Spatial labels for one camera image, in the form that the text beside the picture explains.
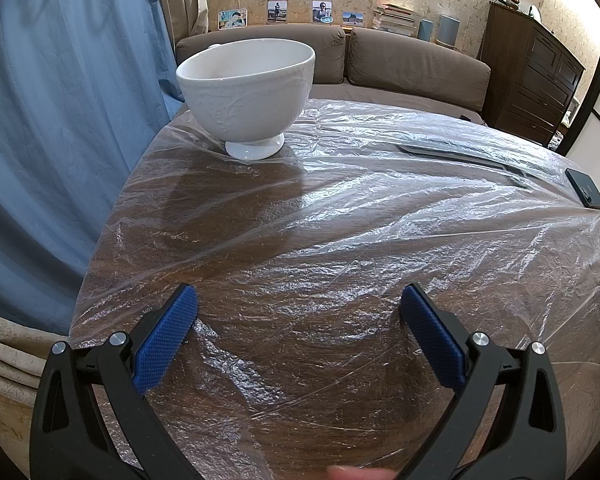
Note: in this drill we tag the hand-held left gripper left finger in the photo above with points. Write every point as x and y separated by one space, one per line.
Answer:
167 340

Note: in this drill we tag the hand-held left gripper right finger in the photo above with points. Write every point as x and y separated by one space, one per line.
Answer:
432 340

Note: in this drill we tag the clear plastic table cover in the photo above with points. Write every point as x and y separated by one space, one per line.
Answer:
330 250

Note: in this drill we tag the beige patterned fabric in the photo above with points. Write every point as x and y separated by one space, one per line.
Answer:
9 385

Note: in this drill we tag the dark blue smartphone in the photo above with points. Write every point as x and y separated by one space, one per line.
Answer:
586 189

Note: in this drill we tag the blue curtain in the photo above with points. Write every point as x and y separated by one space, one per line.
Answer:
54 135

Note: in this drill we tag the white footed bowl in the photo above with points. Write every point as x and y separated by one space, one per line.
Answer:
245 95

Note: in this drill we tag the brown sofa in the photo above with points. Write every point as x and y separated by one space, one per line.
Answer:
415 70

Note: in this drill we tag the dark wooden dresser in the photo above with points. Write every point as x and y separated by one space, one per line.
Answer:
530 75

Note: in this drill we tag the white panelled sliding screen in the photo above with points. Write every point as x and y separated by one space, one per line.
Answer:
595 90

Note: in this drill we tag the grey cylinder speaker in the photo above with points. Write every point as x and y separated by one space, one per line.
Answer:
449 30

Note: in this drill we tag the stack of books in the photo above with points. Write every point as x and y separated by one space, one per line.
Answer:
395 20

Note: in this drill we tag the small standing photo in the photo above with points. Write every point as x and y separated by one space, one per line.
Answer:
232 19
277 12
352 19
323 12

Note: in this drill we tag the beige patterned curtain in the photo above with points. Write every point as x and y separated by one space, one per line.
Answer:
179 0

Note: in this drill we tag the white round plate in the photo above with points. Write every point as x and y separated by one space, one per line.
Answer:
534 12

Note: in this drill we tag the small stone ornament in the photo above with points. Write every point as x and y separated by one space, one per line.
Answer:
510 1

